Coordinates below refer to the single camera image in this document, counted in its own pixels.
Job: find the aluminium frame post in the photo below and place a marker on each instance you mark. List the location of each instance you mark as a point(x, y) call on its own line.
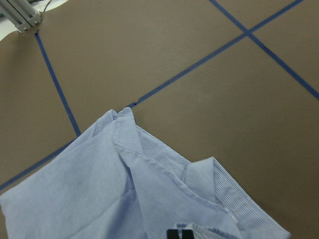
point(21, 13)

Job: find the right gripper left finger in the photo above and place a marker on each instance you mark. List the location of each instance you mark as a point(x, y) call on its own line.
point(171, 234)

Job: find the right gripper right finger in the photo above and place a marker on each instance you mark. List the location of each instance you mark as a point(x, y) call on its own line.
point(187, 234)

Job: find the light blue striped shirt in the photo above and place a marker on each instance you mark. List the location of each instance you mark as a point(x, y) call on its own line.
point(117, 181)

